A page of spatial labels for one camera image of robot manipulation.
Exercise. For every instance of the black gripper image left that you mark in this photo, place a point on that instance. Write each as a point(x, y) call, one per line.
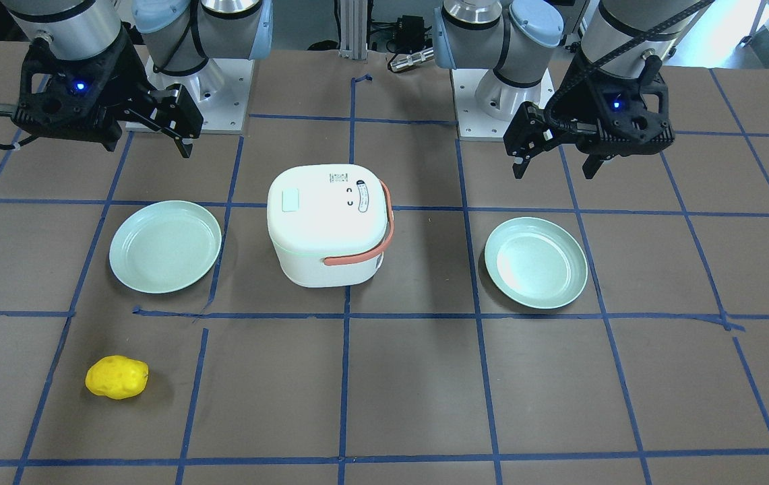
point(129, 79)

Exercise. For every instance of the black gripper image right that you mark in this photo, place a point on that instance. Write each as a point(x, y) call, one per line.
point(576, 92)

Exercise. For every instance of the white rice cooker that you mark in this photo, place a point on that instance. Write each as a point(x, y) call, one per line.
point(330, 224)

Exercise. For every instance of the mint green plate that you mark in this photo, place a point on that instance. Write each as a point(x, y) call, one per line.
point(165, 247)
point(536, 263)

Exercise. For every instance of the silver cylindrical connector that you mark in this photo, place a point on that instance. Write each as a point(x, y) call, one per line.
point(411, 61)

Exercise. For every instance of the black power adapter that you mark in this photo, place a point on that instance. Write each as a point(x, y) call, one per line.
point(409, 34)

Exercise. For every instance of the yellow toy potato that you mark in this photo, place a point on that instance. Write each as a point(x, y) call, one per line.
point(117, 377)

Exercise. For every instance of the white base plate image left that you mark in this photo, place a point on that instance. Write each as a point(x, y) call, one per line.
point(222, 101)

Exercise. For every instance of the white base plate image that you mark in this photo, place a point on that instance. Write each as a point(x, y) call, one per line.
point(222, 101)
point(485, 105)

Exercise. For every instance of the white base plate image right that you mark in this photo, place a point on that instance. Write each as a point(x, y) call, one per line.
point(485, 105)

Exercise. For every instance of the aluminium frame post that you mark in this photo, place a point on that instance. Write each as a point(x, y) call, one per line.
point(353, 29)

